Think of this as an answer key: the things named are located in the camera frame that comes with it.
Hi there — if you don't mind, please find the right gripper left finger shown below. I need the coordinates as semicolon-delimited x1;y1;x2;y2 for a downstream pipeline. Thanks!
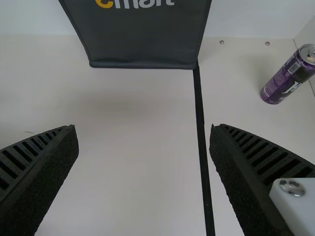
0;124;80;236

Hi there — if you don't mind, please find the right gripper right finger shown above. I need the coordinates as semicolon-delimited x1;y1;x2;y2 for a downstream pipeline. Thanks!
209;122;315;236

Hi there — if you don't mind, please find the black strip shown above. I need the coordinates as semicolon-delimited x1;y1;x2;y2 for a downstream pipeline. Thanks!
193;64;216;236

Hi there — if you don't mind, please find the purple can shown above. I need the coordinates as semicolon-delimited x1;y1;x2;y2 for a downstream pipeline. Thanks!
260;43;315;105

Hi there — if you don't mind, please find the dark grey bag with straps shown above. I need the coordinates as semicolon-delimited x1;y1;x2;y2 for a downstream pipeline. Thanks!
58;0;212;70

